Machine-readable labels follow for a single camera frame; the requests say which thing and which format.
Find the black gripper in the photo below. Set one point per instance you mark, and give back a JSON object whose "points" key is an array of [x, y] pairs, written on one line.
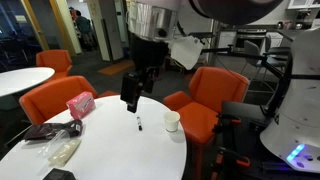
{"points": [[130, 87]]}

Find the white paper cup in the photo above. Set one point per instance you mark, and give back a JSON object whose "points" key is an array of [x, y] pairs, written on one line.
{"points": [[171, 121]]}

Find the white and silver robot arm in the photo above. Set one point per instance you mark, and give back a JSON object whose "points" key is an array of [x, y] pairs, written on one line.
{"points": [[300, 116]]}

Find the black marker pen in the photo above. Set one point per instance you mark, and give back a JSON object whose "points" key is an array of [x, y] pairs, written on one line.
{"points": [[139, 123]]}

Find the orange floor mat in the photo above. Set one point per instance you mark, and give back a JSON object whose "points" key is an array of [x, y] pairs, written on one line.
{"points": [[115, 67]]}

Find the pink tissue pack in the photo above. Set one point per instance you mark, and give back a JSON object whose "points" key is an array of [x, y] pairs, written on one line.
{"points": [[80, 105]]}

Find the orange armchair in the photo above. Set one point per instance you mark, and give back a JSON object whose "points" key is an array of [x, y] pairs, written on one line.
{"points": [[53, 96], [206, 100], [55, 61]]}

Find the white crumpled paper sheet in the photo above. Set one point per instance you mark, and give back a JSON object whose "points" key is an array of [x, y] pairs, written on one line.
{"points": [[186, 52]]}

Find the clear plastic bag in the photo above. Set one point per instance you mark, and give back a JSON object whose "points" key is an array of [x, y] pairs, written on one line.
{"points": [[63, 151]]}

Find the dark maroon pouch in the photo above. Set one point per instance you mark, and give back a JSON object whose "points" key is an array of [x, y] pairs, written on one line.
{"points": [[50, 130]]}

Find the person in dark shirt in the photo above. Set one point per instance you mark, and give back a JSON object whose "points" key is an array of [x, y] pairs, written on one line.
{"points": [[83, 28]]}

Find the black flat box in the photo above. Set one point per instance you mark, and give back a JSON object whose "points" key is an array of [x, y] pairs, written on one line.
{"points": [[59, 174]]}

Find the black robot stand plate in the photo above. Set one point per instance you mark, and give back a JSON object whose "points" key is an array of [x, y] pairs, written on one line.
{"points": [[243, 111]]}

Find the white round side table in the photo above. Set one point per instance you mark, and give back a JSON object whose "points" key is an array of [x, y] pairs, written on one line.
{"points": [[20, 79]]}

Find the grey office chair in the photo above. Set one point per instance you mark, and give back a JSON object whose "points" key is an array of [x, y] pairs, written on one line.
{"points": [[251, 50]]}

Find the stainless steel oven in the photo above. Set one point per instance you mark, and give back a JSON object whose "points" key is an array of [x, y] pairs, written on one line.
{"points": [[250, 36]]}

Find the black office chair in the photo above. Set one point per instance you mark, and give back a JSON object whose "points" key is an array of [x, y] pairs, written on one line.
{"points": [[276, 51]]}

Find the black camera mount rod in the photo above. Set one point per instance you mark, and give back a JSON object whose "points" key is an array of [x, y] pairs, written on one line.
{"points": [[240, 53]]}

